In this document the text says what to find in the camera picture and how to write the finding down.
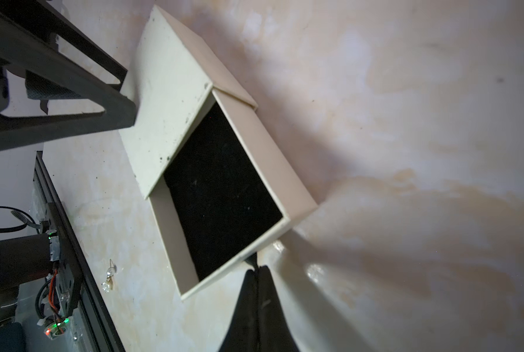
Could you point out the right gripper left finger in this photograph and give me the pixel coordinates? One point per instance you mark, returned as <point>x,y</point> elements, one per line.
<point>242,334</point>

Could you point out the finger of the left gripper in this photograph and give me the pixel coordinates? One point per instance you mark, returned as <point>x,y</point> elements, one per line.
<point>28,33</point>

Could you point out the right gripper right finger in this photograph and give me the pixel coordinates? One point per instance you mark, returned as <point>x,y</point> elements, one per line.
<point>273,331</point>

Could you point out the cream drawer jewelry box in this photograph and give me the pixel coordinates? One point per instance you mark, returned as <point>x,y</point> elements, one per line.
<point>219,187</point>

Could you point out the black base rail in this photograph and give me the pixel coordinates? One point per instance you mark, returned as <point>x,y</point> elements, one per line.
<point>89,324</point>

